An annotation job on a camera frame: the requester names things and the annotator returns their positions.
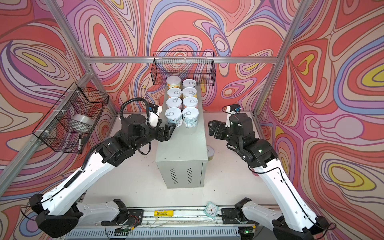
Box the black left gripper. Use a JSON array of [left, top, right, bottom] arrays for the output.
[[129, 118, 177, 154]]

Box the green label can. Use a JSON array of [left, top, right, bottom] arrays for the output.
[[207, 146, 215, 161]]

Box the blue can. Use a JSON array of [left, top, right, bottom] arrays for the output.
[[165, 108, 183, 128], [182, 107, 199, 128]]

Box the can one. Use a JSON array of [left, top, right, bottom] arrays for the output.
[[166, 97, 183, 109]]

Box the pink label can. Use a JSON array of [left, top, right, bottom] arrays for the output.
[[183, 97, 199, 108], [167, 88, 182, 98]]

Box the orange fruit can plastic lid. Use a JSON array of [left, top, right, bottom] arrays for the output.
[[166, 76, 182, 89]]

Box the white brown label can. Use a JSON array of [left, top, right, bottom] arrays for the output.
[[183, 79, 197, 88]]

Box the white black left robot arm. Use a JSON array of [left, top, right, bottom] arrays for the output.
[[29, 114, 177, 238]]

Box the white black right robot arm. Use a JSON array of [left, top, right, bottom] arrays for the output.
[[208, 114, 331, 240]]

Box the silver tape roll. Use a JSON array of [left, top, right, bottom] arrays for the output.
[[72, 114, 95, 126]]

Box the black marker pen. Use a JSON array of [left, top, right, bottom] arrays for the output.
[[78, 134, 82, 153]]

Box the grey metal cabinet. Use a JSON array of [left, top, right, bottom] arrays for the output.
[[155, 87, 208, 189]]

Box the teal alarm clock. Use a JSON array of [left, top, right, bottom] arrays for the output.
[[204, 202, 219, 219]]

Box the green circuit board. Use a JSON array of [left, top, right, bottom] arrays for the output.
[[114, 228, 135, 237]]

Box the black wire basket left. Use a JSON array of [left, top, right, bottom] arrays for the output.
[[32, 83, 109, 154]]

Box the black wire basket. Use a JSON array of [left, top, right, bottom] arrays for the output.
[[32, 83, 109, 154], [151, 50, 216, 86]]

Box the black wire basket rear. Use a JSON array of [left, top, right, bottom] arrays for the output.
[[151, 50, 216, 86]]

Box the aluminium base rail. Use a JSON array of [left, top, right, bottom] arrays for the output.
[[124, 206, 264, 228]]

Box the white vented cable duct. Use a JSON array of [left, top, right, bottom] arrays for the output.
[[63, 227, 240, 240]]

